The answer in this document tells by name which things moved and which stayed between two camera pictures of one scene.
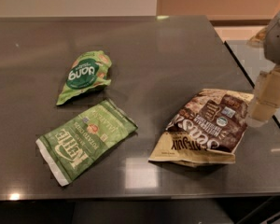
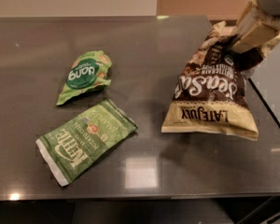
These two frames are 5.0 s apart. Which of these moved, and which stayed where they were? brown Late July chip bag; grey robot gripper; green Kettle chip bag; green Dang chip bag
Moved: grey robot gripper; brown Late July chip bag
Stayed: green Dang chip bag; green Kettle chip bag
